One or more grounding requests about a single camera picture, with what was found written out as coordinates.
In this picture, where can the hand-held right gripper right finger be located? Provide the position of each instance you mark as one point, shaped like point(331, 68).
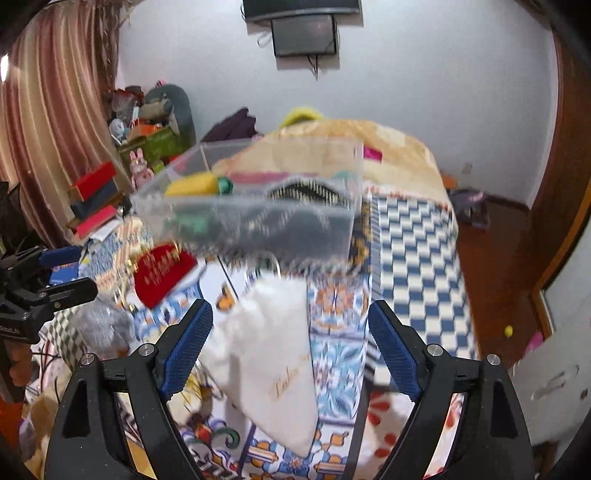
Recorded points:
point(393, 350)

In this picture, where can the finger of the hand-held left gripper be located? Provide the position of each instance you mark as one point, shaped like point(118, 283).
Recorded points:
point(60, 257)
point(69, 290)

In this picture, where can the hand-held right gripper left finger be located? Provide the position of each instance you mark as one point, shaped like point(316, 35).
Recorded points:
point(184, 350)

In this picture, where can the white cloth pouch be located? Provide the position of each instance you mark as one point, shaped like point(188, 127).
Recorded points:
point(272, 360)

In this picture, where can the clear plastic storage box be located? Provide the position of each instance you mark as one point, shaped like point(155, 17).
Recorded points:
point(258, 217)

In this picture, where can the yellow soft item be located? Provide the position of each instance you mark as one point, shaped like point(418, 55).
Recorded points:
point(193, 184)

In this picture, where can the green soft item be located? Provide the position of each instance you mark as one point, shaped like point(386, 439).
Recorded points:
point(225, 184)

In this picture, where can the grey fuzzy cloth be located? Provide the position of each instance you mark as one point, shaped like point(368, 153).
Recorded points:
point(104, 325)

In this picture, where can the floral tile printed bedsheet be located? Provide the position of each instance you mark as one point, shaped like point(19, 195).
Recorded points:
point(334, 332)

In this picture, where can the stack of red blue boxes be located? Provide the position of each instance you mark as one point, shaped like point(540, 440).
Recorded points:
point(94, 201)

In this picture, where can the blue checkered bedsheet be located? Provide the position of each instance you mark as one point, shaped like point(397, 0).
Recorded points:
point(415, 277)

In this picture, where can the red velvet pouch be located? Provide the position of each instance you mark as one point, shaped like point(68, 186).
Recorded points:
point(162, 272)

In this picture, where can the small yellow ball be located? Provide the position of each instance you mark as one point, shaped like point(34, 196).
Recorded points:
point(508, 331)

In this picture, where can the pink bunny toy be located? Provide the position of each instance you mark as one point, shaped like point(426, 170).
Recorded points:
point(138, 168)

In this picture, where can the striped pink curtain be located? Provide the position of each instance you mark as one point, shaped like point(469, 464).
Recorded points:
point(55, 115)

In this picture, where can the green cardboard box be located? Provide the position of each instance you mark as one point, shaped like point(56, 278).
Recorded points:
point(152, 144)

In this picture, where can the white cabinet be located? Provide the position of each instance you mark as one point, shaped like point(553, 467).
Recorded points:
point(554, 369)

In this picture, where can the purple cloth heap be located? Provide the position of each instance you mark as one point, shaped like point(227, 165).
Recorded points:
point(468, 205)

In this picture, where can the black patterned cloth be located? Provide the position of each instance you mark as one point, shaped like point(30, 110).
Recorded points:
point(304, 191)

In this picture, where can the grey plush toy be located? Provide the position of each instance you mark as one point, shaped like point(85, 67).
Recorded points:
point(178, 108)

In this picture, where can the beige patchwork quilt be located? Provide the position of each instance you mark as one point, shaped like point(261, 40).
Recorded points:
point(392, 157)

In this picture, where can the dark purple cloth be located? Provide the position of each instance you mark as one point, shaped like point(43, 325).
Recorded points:
point(233, 125)

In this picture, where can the yellow plush item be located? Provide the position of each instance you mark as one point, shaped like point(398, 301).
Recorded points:
point(302, 115)

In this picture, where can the wooden door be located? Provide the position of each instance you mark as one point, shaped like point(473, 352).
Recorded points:
point(570, 152)

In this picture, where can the black wall-mounted box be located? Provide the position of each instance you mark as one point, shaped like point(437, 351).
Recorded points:
point(304, 36)

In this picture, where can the black wall television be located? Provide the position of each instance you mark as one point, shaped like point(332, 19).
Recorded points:
point(302, 9)

